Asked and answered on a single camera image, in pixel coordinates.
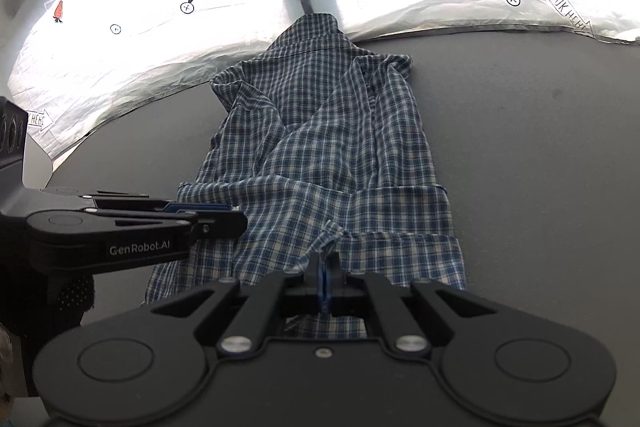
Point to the blue plaid shirt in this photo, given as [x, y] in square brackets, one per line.
[325, 157]

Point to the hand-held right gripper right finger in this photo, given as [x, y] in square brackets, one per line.
[337, 292]

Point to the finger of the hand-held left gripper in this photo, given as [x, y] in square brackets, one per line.
[200, 208]
[220, 224]

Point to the light grey panel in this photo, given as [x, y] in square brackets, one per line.
[35, 167]

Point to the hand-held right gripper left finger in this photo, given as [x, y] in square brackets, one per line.
[312, 292]

